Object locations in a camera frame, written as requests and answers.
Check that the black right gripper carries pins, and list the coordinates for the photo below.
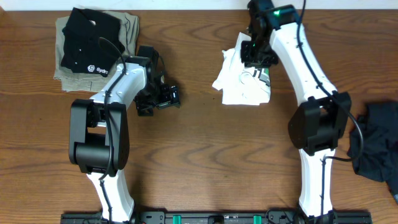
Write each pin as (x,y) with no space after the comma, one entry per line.
(250,60)

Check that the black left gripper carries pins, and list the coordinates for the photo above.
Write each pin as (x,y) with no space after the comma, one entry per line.
(168,97)

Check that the white t-shirt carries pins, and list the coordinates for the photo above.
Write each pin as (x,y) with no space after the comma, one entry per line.
(242,85)

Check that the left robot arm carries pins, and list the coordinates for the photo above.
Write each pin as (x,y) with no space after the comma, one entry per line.
(99,134)

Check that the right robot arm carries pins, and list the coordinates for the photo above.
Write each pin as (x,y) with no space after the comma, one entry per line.
(278,36)

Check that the folded khaki garment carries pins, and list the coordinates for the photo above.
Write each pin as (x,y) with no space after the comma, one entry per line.
(70,81)

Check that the folded black polo shirt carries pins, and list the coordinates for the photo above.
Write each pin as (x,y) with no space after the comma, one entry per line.
(91,42)

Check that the dark crumpled garment pile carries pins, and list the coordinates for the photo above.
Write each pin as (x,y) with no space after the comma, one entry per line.
(378,161)

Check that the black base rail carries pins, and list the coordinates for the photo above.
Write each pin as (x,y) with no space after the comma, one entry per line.
(270,217)

